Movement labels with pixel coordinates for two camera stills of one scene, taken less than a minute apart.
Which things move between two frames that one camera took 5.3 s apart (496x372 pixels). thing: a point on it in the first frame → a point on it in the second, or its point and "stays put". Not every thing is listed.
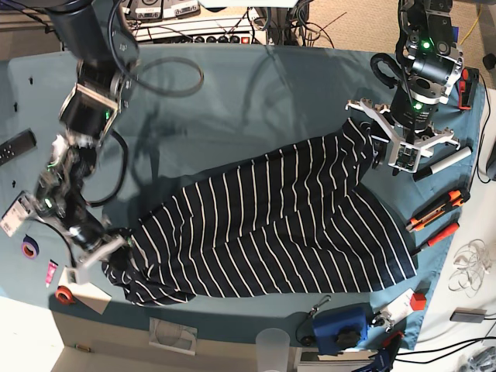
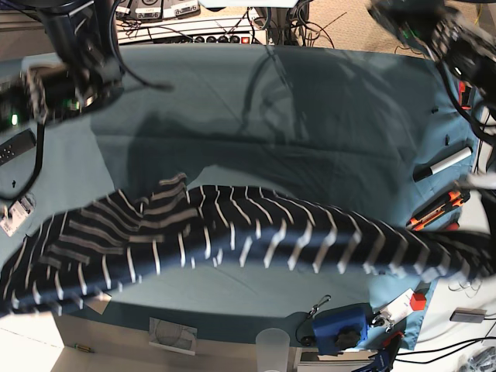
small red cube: x=418 y=301 stays put
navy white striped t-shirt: x=296 y=215 → x=73 y=255
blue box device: x=341 y=328 stays put
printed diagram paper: x=177 y=337 stays put
